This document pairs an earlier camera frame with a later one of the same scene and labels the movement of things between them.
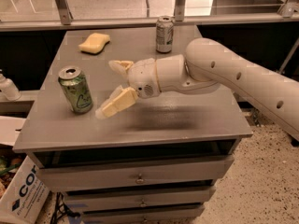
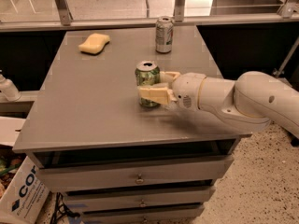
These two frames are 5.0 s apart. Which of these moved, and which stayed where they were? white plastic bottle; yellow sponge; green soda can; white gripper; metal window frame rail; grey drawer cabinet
Moved: white gripper; green soda can
Stayed: white plastic bottle; grey drawer cabinet; yellow sponge; metal window frame rail
